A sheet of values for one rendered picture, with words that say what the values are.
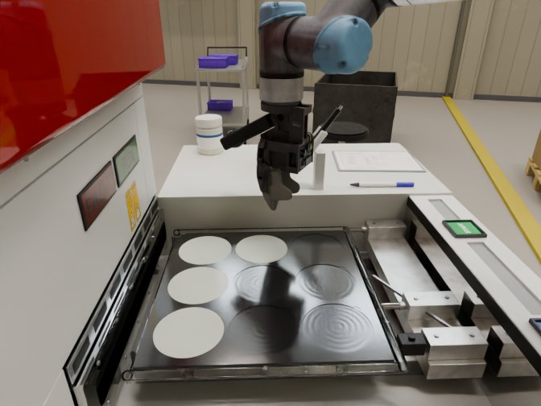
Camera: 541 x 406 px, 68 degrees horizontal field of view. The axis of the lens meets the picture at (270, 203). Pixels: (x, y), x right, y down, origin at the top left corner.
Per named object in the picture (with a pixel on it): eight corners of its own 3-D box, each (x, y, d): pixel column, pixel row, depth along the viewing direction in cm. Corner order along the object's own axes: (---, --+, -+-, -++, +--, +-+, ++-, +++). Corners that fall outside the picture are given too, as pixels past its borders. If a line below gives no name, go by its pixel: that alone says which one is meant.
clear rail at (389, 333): (398, 375, 52) (400, 367, 51) (341, 230, 86) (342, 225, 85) (410, 374, 52) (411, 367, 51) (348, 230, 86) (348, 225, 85)
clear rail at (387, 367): (121, 384, 51) (119, 376, 50) (124, 374, 52) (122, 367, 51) (410, 374, 52) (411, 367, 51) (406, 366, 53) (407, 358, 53)
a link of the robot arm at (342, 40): (377, -18, 52) (317, -15, 60) (329, 47, 51) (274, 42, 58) (394, 30, 58) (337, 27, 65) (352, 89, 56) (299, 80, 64)
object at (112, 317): (84, 442, 48) (67, 387, 44) (161, 246, 88) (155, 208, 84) (100, 441, 48) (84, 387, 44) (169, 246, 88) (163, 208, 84)
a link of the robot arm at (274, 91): (250, 76, 66) (273, 71, 72) (251, 105, 68) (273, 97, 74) (292, 80, 63) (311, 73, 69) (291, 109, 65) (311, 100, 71)
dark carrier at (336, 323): (132, 370, 52) (131, 367, 52) (178, 235, 83) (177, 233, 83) (394, 362, 53) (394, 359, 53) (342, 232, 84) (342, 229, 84)
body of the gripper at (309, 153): (296, 179, 69) (299, 109, 64) (253, 170, 73) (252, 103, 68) (313, 164, 75) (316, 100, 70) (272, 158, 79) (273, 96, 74)
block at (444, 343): (427, 360, 55) (431, 344, 54) (418, 341, 58) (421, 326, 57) (484, 358, 56) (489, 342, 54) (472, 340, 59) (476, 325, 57)
